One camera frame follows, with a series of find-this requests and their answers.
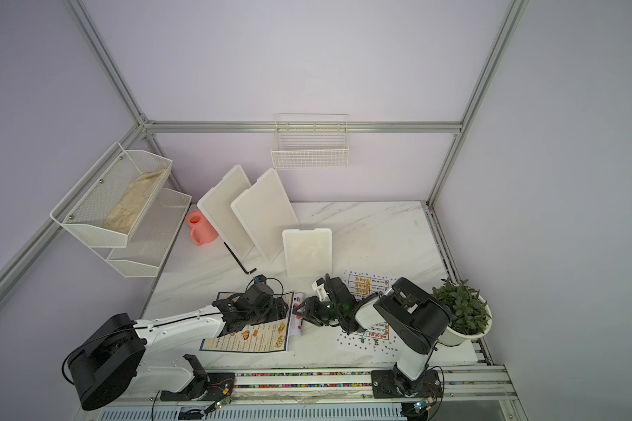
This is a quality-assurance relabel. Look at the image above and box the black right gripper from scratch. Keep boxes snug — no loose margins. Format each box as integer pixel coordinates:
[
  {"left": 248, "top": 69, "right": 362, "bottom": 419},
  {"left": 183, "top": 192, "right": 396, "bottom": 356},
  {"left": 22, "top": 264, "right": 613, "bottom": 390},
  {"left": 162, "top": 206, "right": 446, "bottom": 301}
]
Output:
[{"left": 295, "top": 295, "right": 345, "bottom": 325}]

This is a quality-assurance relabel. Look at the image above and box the narrow white rack box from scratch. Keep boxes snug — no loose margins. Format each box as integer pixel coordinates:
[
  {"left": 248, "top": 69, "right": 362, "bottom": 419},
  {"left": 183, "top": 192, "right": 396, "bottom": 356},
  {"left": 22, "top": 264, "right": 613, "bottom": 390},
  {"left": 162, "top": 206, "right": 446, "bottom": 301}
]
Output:
[{"left": 282, "top": 228, "right": 333, "bottom": 278}]

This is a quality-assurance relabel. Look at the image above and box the small special menu flyer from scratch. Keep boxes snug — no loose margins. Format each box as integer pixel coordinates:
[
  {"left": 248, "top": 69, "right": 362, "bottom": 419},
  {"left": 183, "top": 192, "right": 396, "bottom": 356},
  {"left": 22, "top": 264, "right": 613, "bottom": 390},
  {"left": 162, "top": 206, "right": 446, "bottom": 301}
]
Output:
[{"left": 288, "top": 293, "right": 305, "bottom": 337}]

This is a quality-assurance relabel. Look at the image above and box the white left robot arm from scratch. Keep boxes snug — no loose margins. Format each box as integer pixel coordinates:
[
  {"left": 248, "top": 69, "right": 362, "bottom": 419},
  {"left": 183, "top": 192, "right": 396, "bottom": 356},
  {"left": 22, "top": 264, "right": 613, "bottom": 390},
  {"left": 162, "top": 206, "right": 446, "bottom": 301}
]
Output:
[{"left": 61, "top": 278, "right": 291, "bottom": 412}]

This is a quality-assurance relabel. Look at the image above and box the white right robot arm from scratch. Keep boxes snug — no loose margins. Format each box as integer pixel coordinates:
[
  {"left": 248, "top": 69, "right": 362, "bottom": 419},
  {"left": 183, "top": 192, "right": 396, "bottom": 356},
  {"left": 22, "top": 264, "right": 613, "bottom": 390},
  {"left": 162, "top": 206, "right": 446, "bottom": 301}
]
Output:
[{"left": 293, "top": 275, "right": 451, "bottom": 383}]

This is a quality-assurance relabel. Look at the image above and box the large dim sum menu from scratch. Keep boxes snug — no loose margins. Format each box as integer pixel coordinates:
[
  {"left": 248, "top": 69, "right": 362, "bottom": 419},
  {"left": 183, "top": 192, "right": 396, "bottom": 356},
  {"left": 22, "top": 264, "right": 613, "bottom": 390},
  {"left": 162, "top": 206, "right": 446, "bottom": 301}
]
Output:
[{"left": 199, "top": 292, "right": 295, "bottom": 354}]

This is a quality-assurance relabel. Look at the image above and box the black allen key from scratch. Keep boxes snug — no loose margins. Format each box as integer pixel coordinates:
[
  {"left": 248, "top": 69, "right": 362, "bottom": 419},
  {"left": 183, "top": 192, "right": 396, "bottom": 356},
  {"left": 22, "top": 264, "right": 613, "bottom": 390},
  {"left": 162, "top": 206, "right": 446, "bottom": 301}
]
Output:
[{"left": 223, "top": 242, "right": 257, "bottom": 275}]

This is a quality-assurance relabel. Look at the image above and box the dotted table price menu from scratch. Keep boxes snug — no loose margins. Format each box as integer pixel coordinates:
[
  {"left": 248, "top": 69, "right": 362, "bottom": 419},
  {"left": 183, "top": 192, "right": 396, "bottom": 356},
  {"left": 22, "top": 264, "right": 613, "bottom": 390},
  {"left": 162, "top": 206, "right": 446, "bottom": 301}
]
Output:
[{"left": 335, "top": 270, "right": 400, "bottom": 358}]

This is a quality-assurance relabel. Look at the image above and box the pink plastic cup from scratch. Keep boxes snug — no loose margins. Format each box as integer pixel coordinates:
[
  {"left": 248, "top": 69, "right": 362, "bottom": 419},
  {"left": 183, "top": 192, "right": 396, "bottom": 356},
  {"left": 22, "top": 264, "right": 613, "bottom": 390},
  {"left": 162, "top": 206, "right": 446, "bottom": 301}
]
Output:
[{"left": 185, "top": 210, "right": 219, "bottom": 247}]

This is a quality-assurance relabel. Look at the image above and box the large white board front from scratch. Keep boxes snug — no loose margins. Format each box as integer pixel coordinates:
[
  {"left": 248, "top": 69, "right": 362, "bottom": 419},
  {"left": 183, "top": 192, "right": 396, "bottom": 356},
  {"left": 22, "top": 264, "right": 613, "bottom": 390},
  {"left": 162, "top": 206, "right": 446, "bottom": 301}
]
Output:
[{"left": 231, "top": 168, "right": 299, "bottom": 262}]

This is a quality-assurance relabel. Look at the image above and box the large white board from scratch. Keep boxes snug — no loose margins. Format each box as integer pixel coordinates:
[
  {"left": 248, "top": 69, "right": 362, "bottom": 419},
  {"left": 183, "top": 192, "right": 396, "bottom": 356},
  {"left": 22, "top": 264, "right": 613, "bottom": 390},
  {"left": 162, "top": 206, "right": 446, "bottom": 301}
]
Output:
[
  {"left": 197, "top": 165, "right": 254, "bottom": 260},
  {"left": 231, "top": 168, "right": 299, "bottom": 262}
]

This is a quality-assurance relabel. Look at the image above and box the large white board rear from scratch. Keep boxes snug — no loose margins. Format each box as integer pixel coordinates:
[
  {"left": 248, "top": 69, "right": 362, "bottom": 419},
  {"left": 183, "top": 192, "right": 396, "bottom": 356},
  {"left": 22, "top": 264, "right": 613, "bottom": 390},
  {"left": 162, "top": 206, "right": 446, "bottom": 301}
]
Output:
[{"left": 197, "top": 165, "right": 254, "bottom": 260}]

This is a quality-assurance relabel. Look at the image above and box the potted green plant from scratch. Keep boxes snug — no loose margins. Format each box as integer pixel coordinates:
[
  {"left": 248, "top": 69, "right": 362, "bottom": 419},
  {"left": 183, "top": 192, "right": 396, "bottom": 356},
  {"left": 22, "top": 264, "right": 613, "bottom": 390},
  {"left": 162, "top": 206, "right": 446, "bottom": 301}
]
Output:
[{"left": 432, "top": 278, "right": 493, "bottom": 347}]

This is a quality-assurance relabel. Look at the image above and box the beige cloth in shelf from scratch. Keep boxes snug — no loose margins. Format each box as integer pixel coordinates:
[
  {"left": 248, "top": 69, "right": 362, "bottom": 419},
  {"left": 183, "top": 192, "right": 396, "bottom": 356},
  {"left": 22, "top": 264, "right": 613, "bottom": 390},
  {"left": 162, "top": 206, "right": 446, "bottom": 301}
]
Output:
[{"left": 102, "top": 169, "right": 165, "bottom": 234}]

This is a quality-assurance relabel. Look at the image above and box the upper white mesh shelf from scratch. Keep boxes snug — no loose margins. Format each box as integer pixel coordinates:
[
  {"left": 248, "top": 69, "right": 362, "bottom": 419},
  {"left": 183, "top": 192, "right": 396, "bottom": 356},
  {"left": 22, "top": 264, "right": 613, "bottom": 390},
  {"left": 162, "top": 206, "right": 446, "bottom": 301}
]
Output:
[{"left": 50, "top": 142, "right": 173, "bottom": 248}]

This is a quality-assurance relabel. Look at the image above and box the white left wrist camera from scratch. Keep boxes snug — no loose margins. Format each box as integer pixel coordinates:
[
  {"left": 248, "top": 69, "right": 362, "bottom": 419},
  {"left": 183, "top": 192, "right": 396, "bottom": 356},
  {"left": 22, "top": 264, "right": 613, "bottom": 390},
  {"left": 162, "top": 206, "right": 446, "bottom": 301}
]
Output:
[{"left": 248, "top": 275, "right": 274, "bottom": 296}]

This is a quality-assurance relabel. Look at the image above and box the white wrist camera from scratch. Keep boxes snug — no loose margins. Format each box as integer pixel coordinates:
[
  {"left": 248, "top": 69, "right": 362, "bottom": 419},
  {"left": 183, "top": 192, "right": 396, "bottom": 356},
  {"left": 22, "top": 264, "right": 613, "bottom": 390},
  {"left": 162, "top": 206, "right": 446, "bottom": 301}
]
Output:
[
  {"left": 312, "top": 278, "right": 329, "bottom": 302},
  {"left": 248, "top": 275, "right": 274, "bottom": 296}
]

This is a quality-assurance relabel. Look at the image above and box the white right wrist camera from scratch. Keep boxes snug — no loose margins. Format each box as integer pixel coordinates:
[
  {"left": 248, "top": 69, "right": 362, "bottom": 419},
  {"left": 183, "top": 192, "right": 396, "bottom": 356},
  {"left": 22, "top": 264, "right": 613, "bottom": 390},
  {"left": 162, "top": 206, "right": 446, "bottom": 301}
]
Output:
[{"left": 312, "top": 278, "right": 329, "bottom": 302}]

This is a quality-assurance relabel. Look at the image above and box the aluminium front rail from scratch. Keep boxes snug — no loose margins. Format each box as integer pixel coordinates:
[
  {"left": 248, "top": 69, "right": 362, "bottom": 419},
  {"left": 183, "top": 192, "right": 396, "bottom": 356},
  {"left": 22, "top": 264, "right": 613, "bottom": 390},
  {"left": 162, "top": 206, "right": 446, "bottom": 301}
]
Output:
[{"left": 81, "top": 364, "right": 518, "bottom": 407}]

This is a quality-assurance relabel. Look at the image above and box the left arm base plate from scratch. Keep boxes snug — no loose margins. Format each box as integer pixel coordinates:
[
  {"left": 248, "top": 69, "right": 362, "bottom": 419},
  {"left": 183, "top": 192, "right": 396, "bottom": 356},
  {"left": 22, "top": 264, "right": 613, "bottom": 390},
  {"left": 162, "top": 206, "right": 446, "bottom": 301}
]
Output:
[{"left": 160, "top": 354, "right": 235, "bottom": 402}]

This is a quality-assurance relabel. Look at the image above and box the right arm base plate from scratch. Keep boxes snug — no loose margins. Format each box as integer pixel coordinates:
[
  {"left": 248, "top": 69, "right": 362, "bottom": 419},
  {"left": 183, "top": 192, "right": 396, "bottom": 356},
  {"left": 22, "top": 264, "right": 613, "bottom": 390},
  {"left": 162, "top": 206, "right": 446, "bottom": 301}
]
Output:
[{"left": 370, "top": 368, "right": 443, "bottom": 398}]

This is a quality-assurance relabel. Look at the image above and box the white wire wall basket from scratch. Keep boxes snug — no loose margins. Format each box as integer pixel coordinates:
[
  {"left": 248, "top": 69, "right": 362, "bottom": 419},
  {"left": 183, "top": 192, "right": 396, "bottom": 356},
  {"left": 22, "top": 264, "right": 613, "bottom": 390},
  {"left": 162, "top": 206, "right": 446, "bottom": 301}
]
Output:
[{"left": 270, "top": 113, "right": 349, "bottom": 170}]

